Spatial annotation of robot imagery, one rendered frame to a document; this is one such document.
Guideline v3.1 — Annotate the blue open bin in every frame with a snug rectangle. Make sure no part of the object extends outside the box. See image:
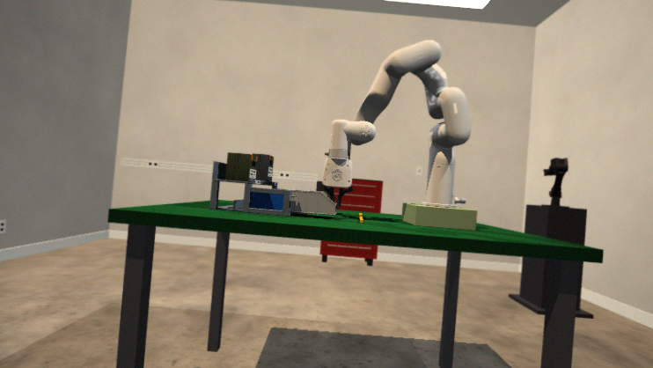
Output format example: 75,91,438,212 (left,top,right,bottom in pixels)
251,192,284,210

